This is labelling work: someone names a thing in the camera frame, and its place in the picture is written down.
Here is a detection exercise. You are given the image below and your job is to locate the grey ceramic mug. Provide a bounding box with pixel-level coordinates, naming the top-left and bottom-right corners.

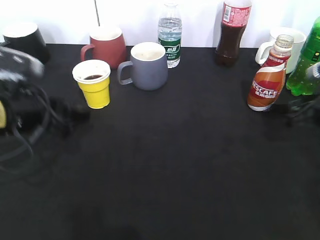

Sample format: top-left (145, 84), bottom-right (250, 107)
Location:
top-left (117, 42), bottom-right (168, 91)

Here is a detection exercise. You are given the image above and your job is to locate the cola bottle red label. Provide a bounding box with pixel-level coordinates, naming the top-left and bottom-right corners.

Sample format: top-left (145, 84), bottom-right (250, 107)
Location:
top-left (215, 0), bottom-right (252, 67)

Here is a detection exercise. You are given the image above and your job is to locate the Nescafe coffee bottle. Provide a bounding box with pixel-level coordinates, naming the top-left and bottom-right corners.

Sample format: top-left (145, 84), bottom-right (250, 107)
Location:
top-left (247, 34), bottom-right (294, 112)

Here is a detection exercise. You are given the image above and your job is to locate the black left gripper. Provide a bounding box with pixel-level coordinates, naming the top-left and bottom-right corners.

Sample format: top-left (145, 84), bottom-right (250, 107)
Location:
top-left (0, 46), bottom-right (91, 138)

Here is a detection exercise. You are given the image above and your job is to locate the black left-arm cable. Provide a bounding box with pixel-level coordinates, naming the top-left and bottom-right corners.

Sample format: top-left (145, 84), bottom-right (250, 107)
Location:
top-left (0, 82), bottom-right (51, 176)

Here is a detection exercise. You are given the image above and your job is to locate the clear water bottle green label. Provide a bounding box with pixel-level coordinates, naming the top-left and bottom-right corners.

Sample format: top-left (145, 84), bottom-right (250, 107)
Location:
top-left (157, 0), bottom-right (182, 69)

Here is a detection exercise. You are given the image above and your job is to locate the black ceramic mug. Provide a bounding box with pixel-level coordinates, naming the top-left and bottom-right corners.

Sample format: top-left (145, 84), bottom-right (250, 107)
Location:
top-left (0, 22), bottom-right (50, 64)

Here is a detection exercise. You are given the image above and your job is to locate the red ceramic mug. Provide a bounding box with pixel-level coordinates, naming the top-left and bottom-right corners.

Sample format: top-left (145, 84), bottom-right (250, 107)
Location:
top-left (80, 25), bottom-right (127, 69)

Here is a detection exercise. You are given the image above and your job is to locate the green sprite bottle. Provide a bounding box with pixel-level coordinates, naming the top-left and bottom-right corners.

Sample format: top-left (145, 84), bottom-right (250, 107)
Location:
top-left (286, 16), bottom-right (320, 96)

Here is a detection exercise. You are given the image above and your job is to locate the yellow paper cup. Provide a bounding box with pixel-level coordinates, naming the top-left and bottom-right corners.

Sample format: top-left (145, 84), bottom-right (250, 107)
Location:
top-left (72, 59), bottom-right (111, 109)

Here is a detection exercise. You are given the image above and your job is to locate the white ceramic mug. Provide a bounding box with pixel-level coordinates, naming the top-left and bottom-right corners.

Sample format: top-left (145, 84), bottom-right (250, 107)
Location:
top-left (255, 27), bottom-right (307, 74)

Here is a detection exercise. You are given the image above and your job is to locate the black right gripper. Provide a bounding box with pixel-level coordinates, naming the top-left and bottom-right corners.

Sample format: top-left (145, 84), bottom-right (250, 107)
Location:
top-left (272, 62), bottom-right (320, 127)

